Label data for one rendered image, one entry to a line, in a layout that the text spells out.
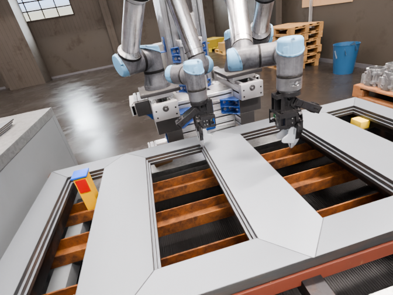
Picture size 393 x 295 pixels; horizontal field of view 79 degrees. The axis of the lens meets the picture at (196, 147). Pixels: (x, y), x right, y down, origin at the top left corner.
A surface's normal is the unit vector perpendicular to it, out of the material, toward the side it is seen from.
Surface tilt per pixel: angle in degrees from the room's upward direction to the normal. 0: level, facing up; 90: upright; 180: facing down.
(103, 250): 0
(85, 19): 90
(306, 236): 0
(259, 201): 0
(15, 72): 90
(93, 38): 90
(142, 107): 90
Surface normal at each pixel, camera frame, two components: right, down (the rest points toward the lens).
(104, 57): 0.26, 0.43
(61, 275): -0.16, -0.87
